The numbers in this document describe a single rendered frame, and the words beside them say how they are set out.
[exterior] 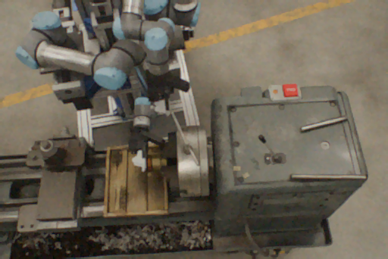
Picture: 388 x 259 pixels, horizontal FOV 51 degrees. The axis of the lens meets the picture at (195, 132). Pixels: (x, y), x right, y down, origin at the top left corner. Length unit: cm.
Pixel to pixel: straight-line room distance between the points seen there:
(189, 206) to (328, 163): 69
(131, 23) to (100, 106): 159
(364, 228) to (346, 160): 136
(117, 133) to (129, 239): 93
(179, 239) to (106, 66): 102
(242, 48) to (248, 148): 198
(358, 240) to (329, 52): 156
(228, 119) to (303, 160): 35
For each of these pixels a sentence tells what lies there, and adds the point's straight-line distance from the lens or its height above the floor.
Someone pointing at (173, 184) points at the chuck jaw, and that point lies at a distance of 172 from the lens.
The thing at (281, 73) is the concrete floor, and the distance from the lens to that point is 341.
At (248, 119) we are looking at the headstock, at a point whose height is 126.
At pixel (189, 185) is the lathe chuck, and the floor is 115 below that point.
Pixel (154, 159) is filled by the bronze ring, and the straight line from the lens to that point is 177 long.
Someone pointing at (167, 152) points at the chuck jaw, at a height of 114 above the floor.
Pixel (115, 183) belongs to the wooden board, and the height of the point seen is 88.
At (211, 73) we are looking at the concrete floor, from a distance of 336.
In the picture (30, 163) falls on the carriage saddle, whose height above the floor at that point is 91.
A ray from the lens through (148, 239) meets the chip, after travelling 221.
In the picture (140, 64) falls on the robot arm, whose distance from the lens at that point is 179.
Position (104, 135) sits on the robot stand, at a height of 21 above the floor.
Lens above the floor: 273
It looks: 63 degrees down
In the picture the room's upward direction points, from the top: 3 degrees counter-clockwise
